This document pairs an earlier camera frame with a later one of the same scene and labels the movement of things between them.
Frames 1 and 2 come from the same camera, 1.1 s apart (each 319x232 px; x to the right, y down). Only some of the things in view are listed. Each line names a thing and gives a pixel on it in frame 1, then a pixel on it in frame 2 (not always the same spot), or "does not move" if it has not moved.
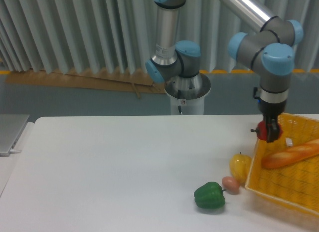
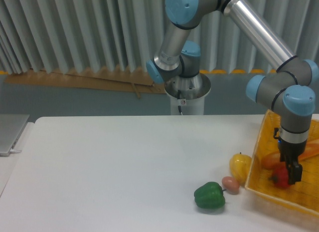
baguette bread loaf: x=278 y=159 does not move
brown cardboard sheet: x=138 y=81 does not move
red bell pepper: x=261 y=131 to x=279 y=176
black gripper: x=271 y=111 to x=290 y=152
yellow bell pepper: x=240 y=165 does not move
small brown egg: x=231 y=184 does not move
